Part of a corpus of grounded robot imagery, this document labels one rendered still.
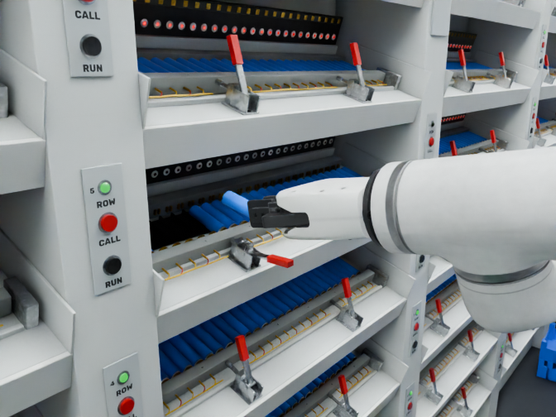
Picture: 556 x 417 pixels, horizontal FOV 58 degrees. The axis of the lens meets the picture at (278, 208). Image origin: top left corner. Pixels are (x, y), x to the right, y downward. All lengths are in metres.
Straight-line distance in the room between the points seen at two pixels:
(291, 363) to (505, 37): 1.18
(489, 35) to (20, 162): 1.44
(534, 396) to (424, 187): 1.91
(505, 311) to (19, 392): 0.42
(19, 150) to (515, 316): 0.42
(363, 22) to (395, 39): 0.08
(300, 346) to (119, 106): 0.53
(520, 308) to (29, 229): 0.44
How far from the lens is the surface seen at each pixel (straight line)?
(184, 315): 0.60
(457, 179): 0.41
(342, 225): 0.45
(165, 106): 0.58
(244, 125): 0.60
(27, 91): 0.47
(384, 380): 1.17
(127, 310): 0.54
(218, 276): 0.64
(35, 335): 0.55
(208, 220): 0.71
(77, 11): 0.48
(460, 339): 1.71
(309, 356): 0.86
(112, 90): 0.49
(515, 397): 2.26
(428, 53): 0.99
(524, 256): 0.41
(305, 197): 0.47
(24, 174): 0.47
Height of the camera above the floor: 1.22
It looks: 16 degrees down
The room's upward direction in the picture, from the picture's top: straight up
